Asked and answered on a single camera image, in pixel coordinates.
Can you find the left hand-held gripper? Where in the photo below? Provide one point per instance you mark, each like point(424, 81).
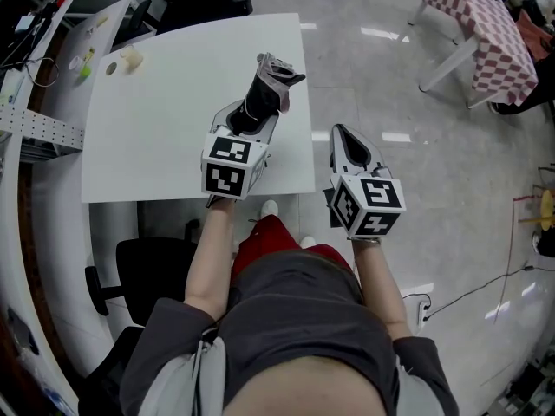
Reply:
point(225, 180)

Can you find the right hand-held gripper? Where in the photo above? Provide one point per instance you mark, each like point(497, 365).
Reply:
point(381, 193)

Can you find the black umbrella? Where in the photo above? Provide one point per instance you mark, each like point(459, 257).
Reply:
point(262, 95)

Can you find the person's right forearm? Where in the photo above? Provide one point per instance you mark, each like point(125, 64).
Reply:
point(379, 284)

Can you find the person's left forearm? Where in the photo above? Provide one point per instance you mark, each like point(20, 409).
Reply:
point(210, 258)

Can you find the person's left white shoe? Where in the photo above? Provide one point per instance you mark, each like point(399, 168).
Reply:
point(269, 208)

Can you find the person's white shoe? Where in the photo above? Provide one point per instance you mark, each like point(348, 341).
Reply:
point(269, 208)
point(308, 242)

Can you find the white table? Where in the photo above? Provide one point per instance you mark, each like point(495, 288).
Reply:
point(152, 145)

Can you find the person's right white shoe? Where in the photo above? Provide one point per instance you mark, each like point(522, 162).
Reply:
point(308, 242)

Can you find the person's red trousers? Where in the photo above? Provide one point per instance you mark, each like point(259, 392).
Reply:
point(264, 243)

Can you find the translucent plastic cup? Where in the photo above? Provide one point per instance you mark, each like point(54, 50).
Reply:
point(131, 59)

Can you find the grey round table grommet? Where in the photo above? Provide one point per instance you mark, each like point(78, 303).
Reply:
point(112, 68)

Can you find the person's dark grey shirt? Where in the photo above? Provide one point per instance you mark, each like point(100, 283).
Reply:
point(299, 310)

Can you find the small green toy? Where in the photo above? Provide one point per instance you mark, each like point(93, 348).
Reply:
point(86, 68)

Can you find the pink checkered cloth table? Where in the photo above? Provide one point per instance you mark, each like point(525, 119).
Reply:
point(494, 46)

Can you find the white power strip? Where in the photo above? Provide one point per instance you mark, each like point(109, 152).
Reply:
point(422, 316)

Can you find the black armrest office chair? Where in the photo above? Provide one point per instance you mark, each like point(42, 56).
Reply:
point(152, 275)

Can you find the small white cup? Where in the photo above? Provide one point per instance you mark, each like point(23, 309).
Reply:
point(75, 63)

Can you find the white narrow desk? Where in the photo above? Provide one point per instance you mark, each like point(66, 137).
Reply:
point(82, 37)

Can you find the yellow wooden stand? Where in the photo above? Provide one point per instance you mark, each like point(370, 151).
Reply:
point(547, 208)

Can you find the white perforated panel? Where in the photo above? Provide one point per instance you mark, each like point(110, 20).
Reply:
point(39, 126)

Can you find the black floor bag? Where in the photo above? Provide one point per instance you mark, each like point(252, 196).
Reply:
point(547, 244)

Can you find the salmon cloth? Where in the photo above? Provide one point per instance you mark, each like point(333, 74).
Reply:
point(533, 35)

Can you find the person's chest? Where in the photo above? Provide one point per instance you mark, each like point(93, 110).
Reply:
point(303, 388)

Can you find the white curved counter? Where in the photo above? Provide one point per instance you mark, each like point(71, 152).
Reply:
point(8, 232)

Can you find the light grey vest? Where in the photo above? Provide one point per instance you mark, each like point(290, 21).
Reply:
point(173, 384)

